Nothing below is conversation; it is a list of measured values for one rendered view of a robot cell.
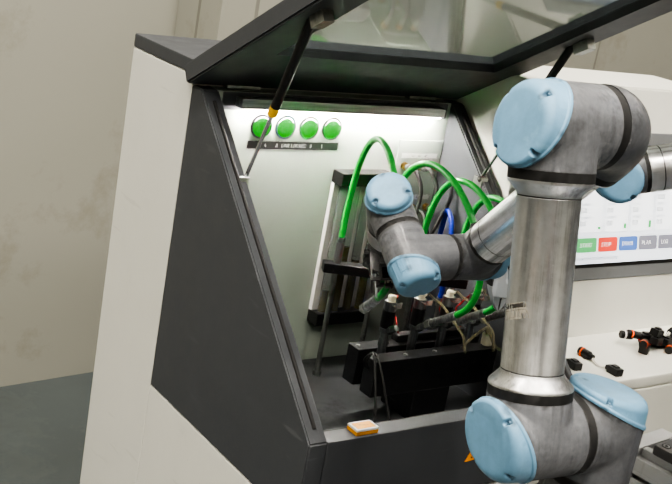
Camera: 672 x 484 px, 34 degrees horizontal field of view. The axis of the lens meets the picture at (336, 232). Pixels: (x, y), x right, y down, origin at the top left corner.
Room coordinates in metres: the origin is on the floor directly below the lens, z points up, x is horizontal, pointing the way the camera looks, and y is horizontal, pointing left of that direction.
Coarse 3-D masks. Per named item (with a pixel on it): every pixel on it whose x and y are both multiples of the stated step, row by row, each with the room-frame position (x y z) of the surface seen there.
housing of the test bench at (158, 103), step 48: (144, 48) 2.37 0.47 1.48; (192, 48) 2.33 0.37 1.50; (144, 96) 2.34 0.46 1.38; (144, 144) 2.32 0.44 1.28; (144, 192) 2.30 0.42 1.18; (144, 240) 2.28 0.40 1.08; (144, 288) 2.25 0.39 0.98; (144, 336) 2.23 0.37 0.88; (96, 384) 2.39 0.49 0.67; (144, 384) 2.21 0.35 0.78; (96, 432) 2.36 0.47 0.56; (96, 480) 2.34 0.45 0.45
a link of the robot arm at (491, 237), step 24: (624, 96) 1.54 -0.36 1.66; (648, 120) 1.48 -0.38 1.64; (648, 144) 1.49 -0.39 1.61; (624, 168) 1.49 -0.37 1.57; (504, 216) 1.65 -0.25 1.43; (456, 240) 1.71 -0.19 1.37; (480, 240) 1.68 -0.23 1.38; (504, 240) 1.65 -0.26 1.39; (480, 264) 1.70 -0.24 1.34; (504, 264) 1.74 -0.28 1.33
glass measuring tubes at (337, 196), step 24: (336, 192) 2.37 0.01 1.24; (360, 192) 2.41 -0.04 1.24; (336, 216) 2.36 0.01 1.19; (360, 216) 2.41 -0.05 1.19; (336, 240) 2.36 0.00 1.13; (360, 240) 2.40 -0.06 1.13; (312, 288) 2.38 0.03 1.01; (336, 288) 2.38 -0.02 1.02; (360, 288) 2.43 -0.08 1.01; (312, 312) 2.36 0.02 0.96; (336, 312) 2.38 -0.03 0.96; (360, 312) 2.42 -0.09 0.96
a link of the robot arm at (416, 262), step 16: (384, 224) 1.69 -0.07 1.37; (400, 224) 1.68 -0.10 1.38; (416, 224) 1.70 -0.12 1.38; (384, 240) 1.68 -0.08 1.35; (400, 240) 1.66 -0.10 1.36; (416, 240) 1.67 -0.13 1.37; (432, 240) 1.68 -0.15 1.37; (448, 240) 1.70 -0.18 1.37; (384, 256) 1.68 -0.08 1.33; (400, 256) 1.65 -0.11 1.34; (416, 256) 1.64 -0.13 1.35; (432, 256) 1.66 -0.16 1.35; (448, 256) 1.68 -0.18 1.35; (400, 272) 1.63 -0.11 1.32; (416, 272) 1.63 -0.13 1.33; (432, 272) 1.63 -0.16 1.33; (448, 272) 1.68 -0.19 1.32; (400, 288) 1.63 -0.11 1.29; (416, 288) 1.64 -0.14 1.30; (432, 288) 1.66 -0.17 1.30
